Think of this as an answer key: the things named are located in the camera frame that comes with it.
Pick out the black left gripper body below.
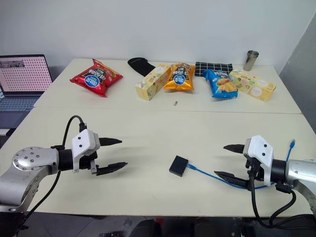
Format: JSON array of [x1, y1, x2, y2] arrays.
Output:
[[78, 137, 105, 175]]

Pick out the open laptop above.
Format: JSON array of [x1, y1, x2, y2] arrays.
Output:
[[0, 54, 53, 129]]

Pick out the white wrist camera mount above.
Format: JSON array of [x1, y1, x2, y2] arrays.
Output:
[[242, 135, 274, 186], [71, 129, 101, 174]]

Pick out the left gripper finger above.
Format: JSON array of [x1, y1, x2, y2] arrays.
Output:
[[99, 137, 123, 147], [96, 161, 129, 177]]

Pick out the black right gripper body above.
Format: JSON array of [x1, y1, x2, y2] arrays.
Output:
[[244, 157, 266, 192]]

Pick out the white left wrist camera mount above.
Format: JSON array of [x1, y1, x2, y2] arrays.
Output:
[[71, 129, 101, 174]]

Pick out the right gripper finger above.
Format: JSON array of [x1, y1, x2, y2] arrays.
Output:
[[213, 170, 250, 191], [223, 143, 246, 155]]

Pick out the small black box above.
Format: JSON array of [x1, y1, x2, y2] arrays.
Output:
[[169, 155, 189, 178]]

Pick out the orange chip bag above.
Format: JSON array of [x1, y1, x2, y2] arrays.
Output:
[[163, 63, 196, 92]]

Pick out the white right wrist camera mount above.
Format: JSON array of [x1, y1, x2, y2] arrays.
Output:
[[242, 135, 274, 186]]

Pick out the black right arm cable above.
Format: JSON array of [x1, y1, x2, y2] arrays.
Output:
[[246, 170, 312, 229]]

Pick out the black white grid pouch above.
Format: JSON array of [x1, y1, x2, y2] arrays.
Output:
[[194, 61, 234, 78]]

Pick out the yellow patterned carton box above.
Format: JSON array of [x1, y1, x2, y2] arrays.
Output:
[[229, 70, 277, 103], [134, 64, 171, 102]]

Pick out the steel cup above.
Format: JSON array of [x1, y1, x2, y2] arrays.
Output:
[[243, 50, 260, 72]]

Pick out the black fabric pouch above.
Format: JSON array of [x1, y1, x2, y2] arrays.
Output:
[[127, 57, 156, 78]]

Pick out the blue cable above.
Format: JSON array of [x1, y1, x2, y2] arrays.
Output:
[[186, 138, 296, 191]]

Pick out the blue chip bag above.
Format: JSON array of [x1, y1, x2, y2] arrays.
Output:
[[202, 69, 239, 99]]

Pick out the dark rounded shape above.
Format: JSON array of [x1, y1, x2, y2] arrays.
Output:
[[130, 219, 162, 237]]

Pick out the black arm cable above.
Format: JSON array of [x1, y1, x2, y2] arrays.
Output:
[[23, 115, 87, 220], [246, 170, 312, 229]]

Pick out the red chip bag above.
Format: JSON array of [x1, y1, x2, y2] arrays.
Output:
[[70, 58, 123, 98]]

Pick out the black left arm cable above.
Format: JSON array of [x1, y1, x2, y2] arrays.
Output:
[[23, 115, 87, 220]]

